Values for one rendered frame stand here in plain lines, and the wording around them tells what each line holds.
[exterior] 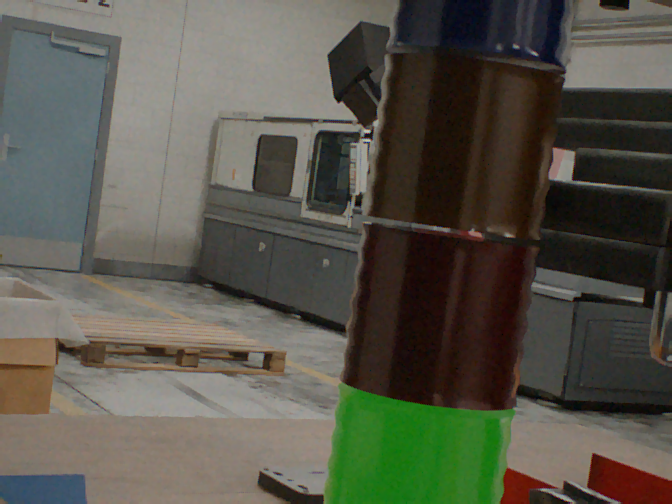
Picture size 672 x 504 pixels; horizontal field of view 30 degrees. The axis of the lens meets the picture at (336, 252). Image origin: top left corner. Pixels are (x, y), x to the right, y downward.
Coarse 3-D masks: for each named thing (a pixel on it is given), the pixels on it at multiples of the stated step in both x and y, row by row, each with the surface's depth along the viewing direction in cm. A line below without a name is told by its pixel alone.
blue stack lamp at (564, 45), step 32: (416, 0) 25; (448, 0) 24; (480, 0) 24; (512, 0) 24; (544, 0) 25; (416, 32) 25; (448, 32) 25; (480, 32) 24; (512, 32) 24; (544, 32) 25; (544, 64) 25
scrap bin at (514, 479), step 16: (592, 464) 91; (608, 464) 90; (624, 464) 89; (512, 480) 81; (528, 480) 80; (544, 480) 79; (592, 480) 91; (608, 480) 90; (624, 480) 89; (640, 480) 87; (656, 480) 86; (512, 496) 81; (608, 496) 90; (624, 496) 89; (640, 496) 87; (656, 496) 86
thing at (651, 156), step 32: (576, 96) 54; (608, 96) 52; (640, 96) 51; (576, 128) 54; (608, 128) 52; (640, 128) 51; (576, 160) 52; (608, 160) 50; (640, 160) 49; (576, 192) 48; (608, 192) 47; (640, 192) 46; (544, 224) 50; (576, 224) 48; (608, 224) 47; (640, 224) 45; (544, 256) 49; (576, 256) 48; (608, 256) 47; (640, 256) 45
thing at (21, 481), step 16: (0, 480) 66; (16, 480) 67; (32, 480) 67; (48, 480) 68; (64, 480) 68; (80, 480) 69; (16, 496) 66; (32, 496) 67; (48, 496) 67; (64, 496) 68; (80, 496) 68
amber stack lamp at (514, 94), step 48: (384, 96) 26; (432, 96) 25; (480, 96) 24; (528, 96) 25; (384, 144) 25; (432, 144) 25; (480, 144) 24; (528, 144) 25; (384, 192) 25; (432, 192) 25; (480, 192) 25; (528, 192) 25
